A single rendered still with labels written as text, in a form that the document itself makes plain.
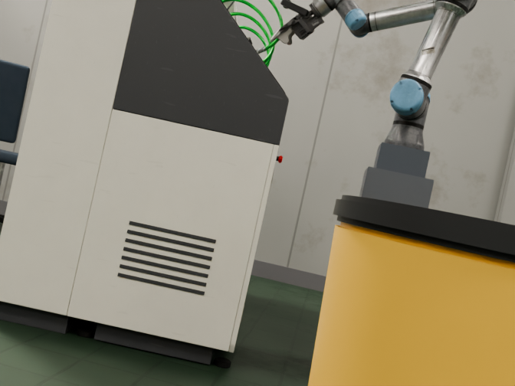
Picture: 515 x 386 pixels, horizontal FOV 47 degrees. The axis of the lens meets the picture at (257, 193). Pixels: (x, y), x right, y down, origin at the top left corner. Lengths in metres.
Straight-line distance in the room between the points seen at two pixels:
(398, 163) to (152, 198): 0.90
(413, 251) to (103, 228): 1.62
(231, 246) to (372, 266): 1.46
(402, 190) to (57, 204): 1.21
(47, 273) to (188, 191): 0.56
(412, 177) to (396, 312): 1.67
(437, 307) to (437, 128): 4.13
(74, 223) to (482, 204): 3.28
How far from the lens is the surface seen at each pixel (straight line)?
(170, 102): 2.04
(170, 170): 2.01
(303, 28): 2.36
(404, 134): 2.26
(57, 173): 2.11
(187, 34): 2.08
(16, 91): 4.13
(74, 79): 2.12
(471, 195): 4.63
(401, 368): 0.54
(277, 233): 4.54
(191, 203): 2.00
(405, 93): 2.15
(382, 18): 2.42
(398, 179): 2.19
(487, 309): 0.51
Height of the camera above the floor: 0.61
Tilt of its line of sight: level
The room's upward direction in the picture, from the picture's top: 12 degrees clockwise
